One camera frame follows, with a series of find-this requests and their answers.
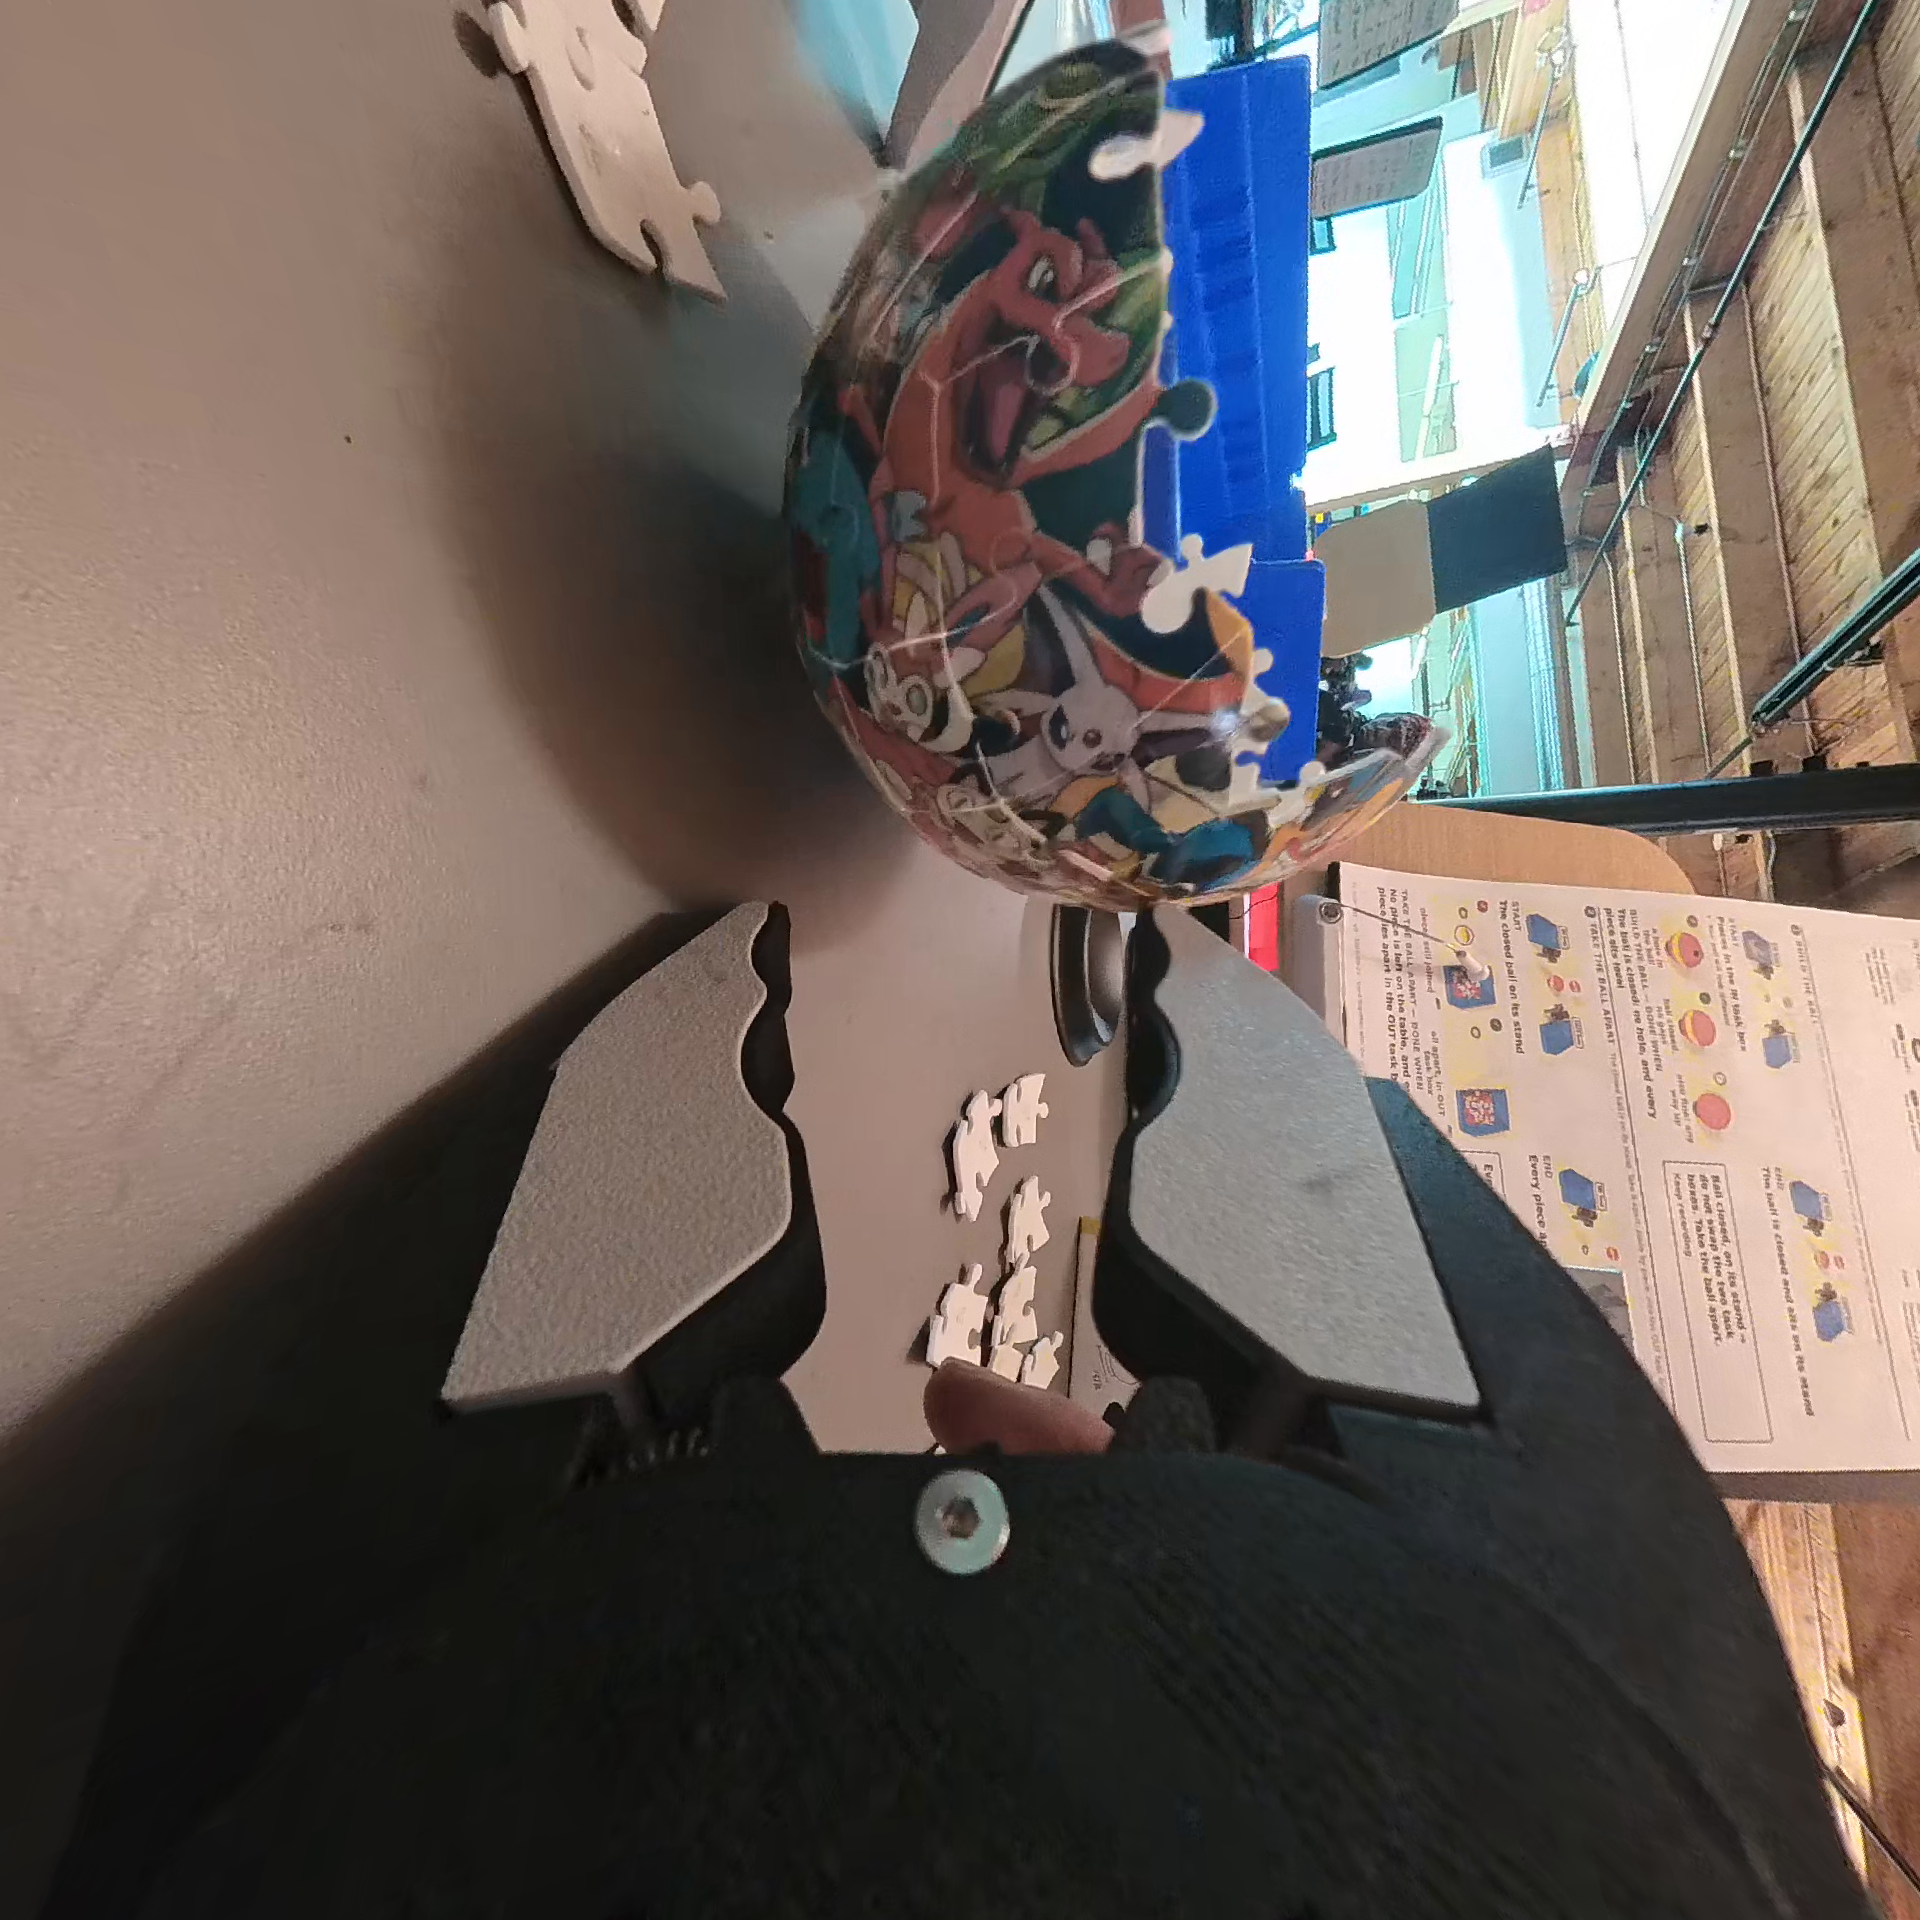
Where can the rounded wooden board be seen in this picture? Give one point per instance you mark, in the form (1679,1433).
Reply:
(1499,855)

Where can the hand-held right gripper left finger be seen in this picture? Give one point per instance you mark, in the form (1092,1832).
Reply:
(628,1170)

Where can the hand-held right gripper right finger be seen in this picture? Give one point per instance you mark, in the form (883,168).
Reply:
(1290,1200)

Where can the green ceiling pipe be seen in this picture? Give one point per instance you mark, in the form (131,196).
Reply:
(1711,300)

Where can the beige hanging panel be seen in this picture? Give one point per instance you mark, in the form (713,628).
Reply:
(1372,578)

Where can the white puzzle piece pile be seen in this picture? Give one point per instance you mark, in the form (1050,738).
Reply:
(990,494)

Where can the pile of white puzzle pieces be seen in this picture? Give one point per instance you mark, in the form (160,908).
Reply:
(990,1277)

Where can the printed instruction sheet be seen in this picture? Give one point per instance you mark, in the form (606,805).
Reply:
(1651,1170)

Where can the blue plastic bin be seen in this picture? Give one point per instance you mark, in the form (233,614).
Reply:
(1236,300)

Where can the joined white puzzle pieces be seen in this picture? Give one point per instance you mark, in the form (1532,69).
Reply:
(599,135)

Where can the dark green metal pole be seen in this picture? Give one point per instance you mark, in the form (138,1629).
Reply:
(1694,799)

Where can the black round table grommet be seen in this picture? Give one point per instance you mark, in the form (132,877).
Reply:
(1083,1031)

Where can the person's right hand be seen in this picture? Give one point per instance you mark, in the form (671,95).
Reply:
(1014,1417)

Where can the black hanging panel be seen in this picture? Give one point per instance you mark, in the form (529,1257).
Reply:
(1498,524)

